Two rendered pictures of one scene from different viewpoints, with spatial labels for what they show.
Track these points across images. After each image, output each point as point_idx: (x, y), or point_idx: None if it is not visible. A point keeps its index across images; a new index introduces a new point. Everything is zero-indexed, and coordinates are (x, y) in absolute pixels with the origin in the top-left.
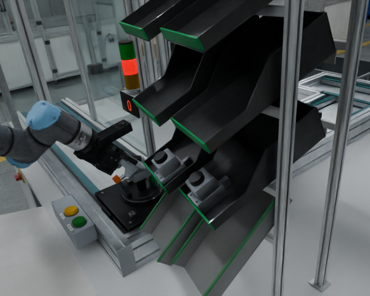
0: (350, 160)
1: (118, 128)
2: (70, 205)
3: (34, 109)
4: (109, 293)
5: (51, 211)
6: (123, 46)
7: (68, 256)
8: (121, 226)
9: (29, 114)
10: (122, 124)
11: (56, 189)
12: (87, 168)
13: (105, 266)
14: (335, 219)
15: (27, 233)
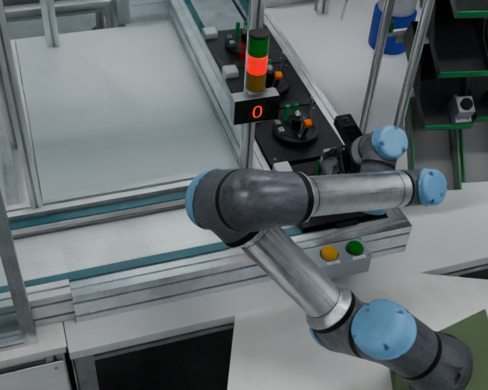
0: (299, 53)
1: (353, 124)
2: (314, 254)
3: (393, 138)
4: (421, 263)
5: (256, 305)
6: (267, 40)
7: (355, 292)
8: (366, 221)
9: (390, 147)
10: (348, 119)
11: (197, 297)
12: (195, 242)
13: (383, 261)
14: (383, 103)
15: (293, 331)
